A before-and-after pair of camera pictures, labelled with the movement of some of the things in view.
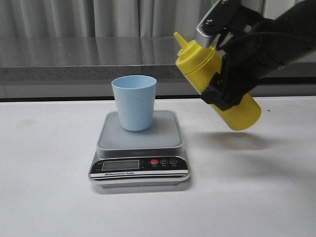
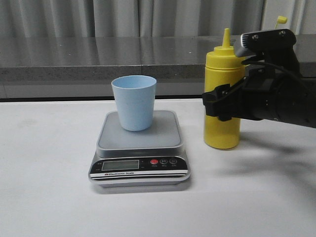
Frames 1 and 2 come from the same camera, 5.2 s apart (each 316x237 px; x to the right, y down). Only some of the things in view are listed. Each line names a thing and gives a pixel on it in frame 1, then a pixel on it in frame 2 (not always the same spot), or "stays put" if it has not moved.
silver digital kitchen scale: x=150 y=158 stays put
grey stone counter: x=82 y=67 stays put
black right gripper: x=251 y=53 → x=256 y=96
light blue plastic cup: x=135 y=97 stays put
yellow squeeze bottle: x=198 y=65 → x=222 y=66
